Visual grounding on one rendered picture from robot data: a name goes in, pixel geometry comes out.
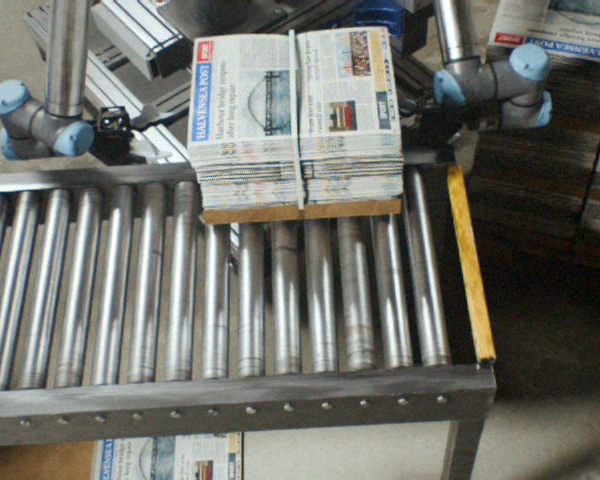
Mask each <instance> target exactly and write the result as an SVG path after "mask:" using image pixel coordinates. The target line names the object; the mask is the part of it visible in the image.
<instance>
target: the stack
mask: <svg viewBox="0 0 600 480"><path fill-rule="evenodd" d="M526 43H532V44H537V45H540V46H541V48H543V49H544V50H545V51H546V52H547V53H548V54H549V59H550V61H549V70H548V71H549V73H548V77H547V79H546V84H545V88H544V91H547V92H548V93H549V94H550V97H551V102H552V111H551V114H557V115H564V116H569V117H574V118H580V119H585V120H591V121H597V122H600V0H501V1H500V4H499V7H498V10H497V13H496V16H495V21H494V24H493V27H492V31H491V34H490V37H489V41H488V44H487V51H486V60H485V63H488V62H495V61H501V60H508V59H510V57H511V55H512V53H513V51H514V50H515V49H516V48H518V46H519V45H521V44H526ZM473 166H476V167H481V168H487V169H492V170H498V171H505V172H511V173H516V174H522V175H528V176H534V177H540V178H545V179H550V180H556V181H562V182H567V183H572V184H577V185H582V186H587V183H588V182H589V183H590V187H589V185H588V189H589V191H590V188H592V189H598V191H600V136H599V135H594V134H588V132H582V131H576V130H571V129H565V128H560V127H553V126H548V125H545V126H539V127H533V128H515V129H498V130H480V131H478V130H477V140H476V146H474V156H473ZM591 172H592V175H591ZM590 177H591V181H590V179H589V178H590ZM588 189H587V193H585V196H584V197H579V196H574V195H568V194H563V193H557V192H551V190H546V189H541V188H535V187H529V186H524V185H518V184H513V183H508V182H502V181H496V180H491V179H486V178H480V177H474V176H471V180H470V184H469V187H468V192H467V195H468V196H467V202H468V208H469V214H470V219H471V221H477V222H482V223H486V224H491V225H496V226H501V227H506V228H511V229H515V230H520V231H524V232H529V233H534V234H538V235H543V236H547V237H552V238H556V239H561V240H566V241H569V240H570V238H571V241H570V243H571V242H572V236H573V235H574V236H573V242H575V243H580V244H587V245H592V246H597V247H600V201H596V200H591V199H587V196H588V194H589V192H588ZM472 231H473V237H474V242H476V248H477V254H478V260H479V262H482V263H487V264H491V265H496V266H500V267H506V268H510V269H515V270H519V271H524V272H528V273H534V274H538V275H543V276H547V278H552V279H556V280H562V281H566V282H571V283H575V284H580V285H584V286H590V287H594V288H599V289H600V277H598V275H594V274H589V273H584V272H579V271H575V270H570V269H565V268H561V267H555V266H551V265H546V264H542V263H537V262H532V261H527V260H522V259H518V258H513V257H512V252H513V250H515V251H519V252H524V253H529V254H534V255H539V256H543V257H548V258H553V259H557V260H563V261H568V262H572V263H577V264H581V265H587V266H592V267H596V268H600V257H595V256H591V255H586V254H580V253H575V252H570V250H562V249H557V247H552V246H548V245H543V244H539V243H534V242H529V241H524V240H519V239H515V238H510V237H506V236H500V235H496V234H491V233H487V232H482V231H477V230H472ZM573 242H572V243H573Z"/></svg>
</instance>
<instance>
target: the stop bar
mask: <svg viewBox="0 0 600 480"><path fill-rule="evenodd" d="M445 174H446V180H448V186H449V193H450V199H451V204H452V210H453V216H454V223H455V229H456V235H457V241H458V247H459V254H460V260H461V266H462V272H463V279H464V285H465V291H466V297H467V303H468V310H469V316H470V322H471V328H472V334H473V341H475V347H476V353H477V359H478V364H480V365H486V364H494V362H495V359H496V357H495V351H494V346H493V340H492V335H491V327H492V326H491V323H489V317H488V312H487V305H486V300H485V294H484V289H483V283H482V278H481V271H480V265H479V260H478V254H477V248H476V242H474V237H473V231H472V226H471V219H470V214H469V208H468V203H467V197H466V194H467V190H466V189H465V185H464V180H463V174H462V169H461V165H459V164H456V165H446V166H445Z"/></svg>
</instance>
